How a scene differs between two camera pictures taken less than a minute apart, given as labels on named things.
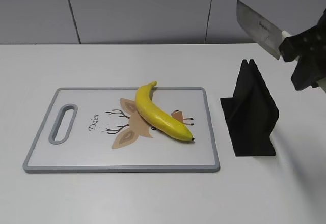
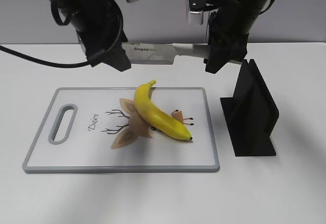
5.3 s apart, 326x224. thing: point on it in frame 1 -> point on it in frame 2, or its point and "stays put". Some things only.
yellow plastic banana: x=159 y=118 stays put
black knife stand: x=251 y=114 stays put
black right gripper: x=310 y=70 -> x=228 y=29
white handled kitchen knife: x=261 y=31 -> x=153 y=53
